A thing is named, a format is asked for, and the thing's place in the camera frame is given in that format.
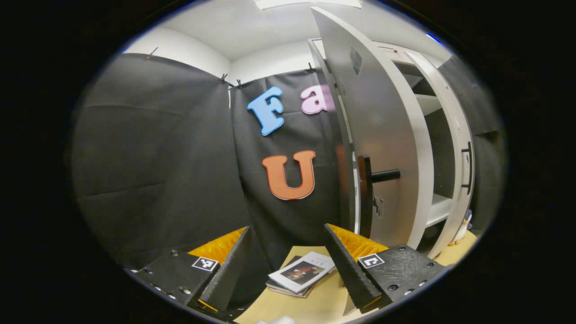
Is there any penguin plush toy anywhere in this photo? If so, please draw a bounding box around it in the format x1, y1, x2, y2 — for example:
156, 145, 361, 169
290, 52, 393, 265
450, 209, 473, 247

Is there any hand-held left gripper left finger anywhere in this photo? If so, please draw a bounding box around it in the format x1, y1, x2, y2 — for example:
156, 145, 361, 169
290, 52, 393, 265
123, 226, 253, 316

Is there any dark book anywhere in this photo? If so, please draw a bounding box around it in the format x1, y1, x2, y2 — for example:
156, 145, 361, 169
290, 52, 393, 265
265, 255, 316, 299

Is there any black backdrop cloth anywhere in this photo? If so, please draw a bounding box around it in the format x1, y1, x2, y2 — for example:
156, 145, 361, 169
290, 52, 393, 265
71, 53, 505, 271

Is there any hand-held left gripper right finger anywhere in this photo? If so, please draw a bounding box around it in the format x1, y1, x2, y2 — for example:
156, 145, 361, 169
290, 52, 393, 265
323, 223, 449, 314

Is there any white cabinet door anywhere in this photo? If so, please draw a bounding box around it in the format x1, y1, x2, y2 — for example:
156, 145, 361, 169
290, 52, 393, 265
310, 6, 435, 251
405, 49, 477, 261

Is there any ceiling light panel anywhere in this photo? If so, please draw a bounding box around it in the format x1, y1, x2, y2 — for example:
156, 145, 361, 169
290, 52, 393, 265
252, 0, 363, 10

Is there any black door handle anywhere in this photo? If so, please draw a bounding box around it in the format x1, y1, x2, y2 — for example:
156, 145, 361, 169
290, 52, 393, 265
357, 155, 401, 239
461, 141, 474, 195

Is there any white picture cover book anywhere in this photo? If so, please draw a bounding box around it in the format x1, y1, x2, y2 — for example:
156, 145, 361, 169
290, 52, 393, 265
268, 251, 336, 294

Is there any white cabinet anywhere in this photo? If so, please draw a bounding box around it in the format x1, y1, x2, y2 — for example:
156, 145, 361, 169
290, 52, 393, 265
308, 38, 456, 252

